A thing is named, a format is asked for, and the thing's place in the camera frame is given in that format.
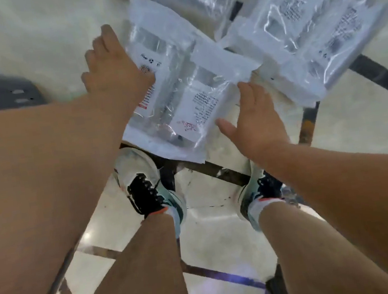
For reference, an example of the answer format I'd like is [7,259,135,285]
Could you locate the white left sock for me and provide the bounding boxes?
[166,207,184,239]

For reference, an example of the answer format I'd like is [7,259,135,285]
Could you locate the white black right sneaker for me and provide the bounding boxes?
[231,157,291,235]

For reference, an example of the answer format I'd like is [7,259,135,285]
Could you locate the person's right hand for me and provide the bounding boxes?
[210,76,293,171]

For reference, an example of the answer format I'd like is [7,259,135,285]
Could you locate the white black left sneaker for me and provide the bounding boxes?
[110,140,192,246]

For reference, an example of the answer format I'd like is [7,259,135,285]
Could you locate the person's left leg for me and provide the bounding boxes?
[57,209,190,294]

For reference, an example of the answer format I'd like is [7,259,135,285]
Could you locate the white sock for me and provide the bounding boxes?
[166,207,184,239]
[247,196,287,228]

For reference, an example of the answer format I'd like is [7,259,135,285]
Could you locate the clear plastic packet red print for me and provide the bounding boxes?
[104,0,274,174]

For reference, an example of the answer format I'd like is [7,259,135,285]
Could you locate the person's right forearm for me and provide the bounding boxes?
[251,125,388,294]

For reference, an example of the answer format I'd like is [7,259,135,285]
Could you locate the person's leg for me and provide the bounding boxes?
[256,187,388,294]
[57,209,190,294]

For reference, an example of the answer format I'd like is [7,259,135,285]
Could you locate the person's right leg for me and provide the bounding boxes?
[256,187,388,294]

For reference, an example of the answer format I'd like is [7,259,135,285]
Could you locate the white black sneaker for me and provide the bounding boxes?
[231,157,291,235]
[110,140,192,246]

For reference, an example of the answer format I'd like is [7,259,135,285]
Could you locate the white right sock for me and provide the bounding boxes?
[247,196,287,228]

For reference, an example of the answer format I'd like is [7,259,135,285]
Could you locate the person's left forearm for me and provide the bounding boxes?
[0,86,173,294]

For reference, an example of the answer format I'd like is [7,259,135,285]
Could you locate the person's left hand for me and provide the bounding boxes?
[74,19,158,107]

